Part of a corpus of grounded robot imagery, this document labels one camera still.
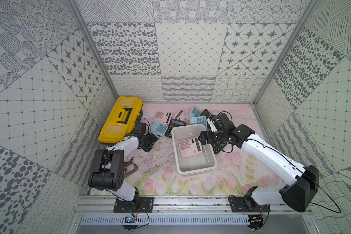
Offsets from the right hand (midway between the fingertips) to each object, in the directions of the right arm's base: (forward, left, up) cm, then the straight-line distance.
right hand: (206, 139), depth 78 cm
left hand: (+8, +31, -13) cm, 34 cm away
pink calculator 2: (+29, +29, -15) cm, 43 cm away
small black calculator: (+23, +20, -14) cm, 34 cm away
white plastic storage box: (-5, +2, -19) cm, 20 cm away
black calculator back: (+32, -4, -14) cm, 35 cm away
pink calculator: (+4, +9, -16) cm, 19 cm away
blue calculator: (+17, +31, -15) cm, 38 cm away
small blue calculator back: (+30, +5, -12) cm, 33 cm away
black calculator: (+4, -10, -17) cm, 20 cm away
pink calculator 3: (+31, +13, -16) cm, 37 cm away
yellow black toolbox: (+21, +50, -1) cm, 55 cm away
